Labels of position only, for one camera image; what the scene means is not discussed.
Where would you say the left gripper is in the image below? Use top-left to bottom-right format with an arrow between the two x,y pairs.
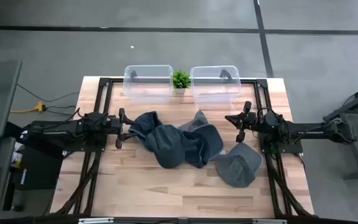
106,108 -> 135,149

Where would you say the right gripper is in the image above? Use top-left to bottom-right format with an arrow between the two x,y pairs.
225,101 -> 259,143

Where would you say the dark blue denim cap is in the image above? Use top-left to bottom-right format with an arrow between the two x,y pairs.
144,124 -> 186,169

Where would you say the clear plastic storage bin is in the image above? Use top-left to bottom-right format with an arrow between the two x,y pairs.
122,64 -> 174,105
190,65 -> 242,108

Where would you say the small green potted plant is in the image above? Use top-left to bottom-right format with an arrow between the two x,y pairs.
172,70 -> 191,96

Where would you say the yellow power plug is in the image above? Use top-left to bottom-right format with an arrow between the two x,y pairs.
10,101 -> 47,114

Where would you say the black box white logo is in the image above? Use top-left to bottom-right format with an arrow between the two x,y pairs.
13,146 -> 64,191

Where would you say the white yellow package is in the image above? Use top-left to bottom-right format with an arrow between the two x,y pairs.
10,141 -> 24,169

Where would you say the black metal stand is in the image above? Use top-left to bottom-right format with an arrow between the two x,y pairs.
323,79 -> 358,181

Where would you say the black metal table frame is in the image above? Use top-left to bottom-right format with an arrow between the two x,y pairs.
50,77 -> 316,218

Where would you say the silver metal bracket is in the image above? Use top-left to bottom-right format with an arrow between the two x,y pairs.
252,218 -> 288,224
78,217 -> 114,224

